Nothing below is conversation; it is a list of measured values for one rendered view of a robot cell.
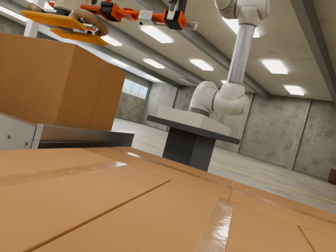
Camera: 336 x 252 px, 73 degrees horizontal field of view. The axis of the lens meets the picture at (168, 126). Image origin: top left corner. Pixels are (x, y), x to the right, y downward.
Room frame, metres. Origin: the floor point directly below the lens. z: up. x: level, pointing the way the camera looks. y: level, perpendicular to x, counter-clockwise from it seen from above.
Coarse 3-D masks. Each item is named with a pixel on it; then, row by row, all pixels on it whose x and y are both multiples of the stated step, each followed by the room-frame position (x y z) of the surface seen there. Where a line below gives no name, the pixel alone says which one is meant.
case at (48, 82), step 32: (0, 32) 1.13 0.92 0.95; (0, 64) 1.10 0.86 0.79; (32, 64) 1.02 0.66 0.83; (64, 64) 0.95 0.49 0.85; (96, 64) 1.08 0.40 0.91; (0, 96) 1.08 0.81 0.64; (32, 96) 1.00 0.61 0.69; (64, 96) 0.95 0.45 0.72; (96, 96) 1.13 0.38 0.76; (96, 128) 1.19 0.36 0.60
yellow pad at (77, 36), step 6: (54, 30) 1.32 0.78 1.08; (60, 30) 1.31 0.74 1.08; (72, 30) 1.35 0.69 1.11; (60, 36) 1.40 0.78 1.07; (66, 36) 1.36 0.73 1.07; (72, 36) 1.33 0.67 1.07; (78, 36) 1.29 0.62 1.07; (84, 36) 1.26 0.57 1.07; (90, 36) 1.24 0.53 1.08; (96, 36) 1.23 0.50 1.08; (90, 42) 1.35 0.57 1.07; (96, 42) 1.31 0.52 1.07; (102, 42) 1.28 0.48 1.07
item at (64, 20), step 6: (24, 12) 1.14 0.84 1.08; (30, 12) 1.13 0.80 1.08; (36, 12) 1.12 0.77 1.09; (42, 12) 1.11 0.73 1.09; (30, 18) 1.20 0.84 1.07; (36, 18) 1.17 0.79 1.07; (42, 18) 1.14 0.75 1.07; (48, 18) 1.11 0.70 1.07; (54, 18) 1.09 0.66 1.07; (60, 18) 1.07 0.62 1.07; (66, 18) 1.06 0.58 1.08; (72, 18) 1.05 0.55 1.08; (54, 24) 1.19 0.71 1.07; (60, 24) 1.16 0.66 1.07; (66, 24) 1.13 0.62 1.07; (72, 24) 1.10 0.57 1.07; (78, 24) 1.09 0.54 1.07
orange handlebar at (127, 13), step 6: (84, 6) 1.18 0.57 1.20; (90, 6) 1.16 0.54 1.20; (96, 6) 1.15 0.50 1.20; (96, 12) 1.20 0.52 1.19; (120, 12) 1.11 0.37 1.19; (126, 12) 1.10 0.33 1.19; (132, 12) 1.09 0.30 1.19; (138, 12) 1.08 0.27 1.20; (126, 18) 1.15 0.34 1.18; (132, 18) 1.13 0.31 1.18; (156, 18) 1.09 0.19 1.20
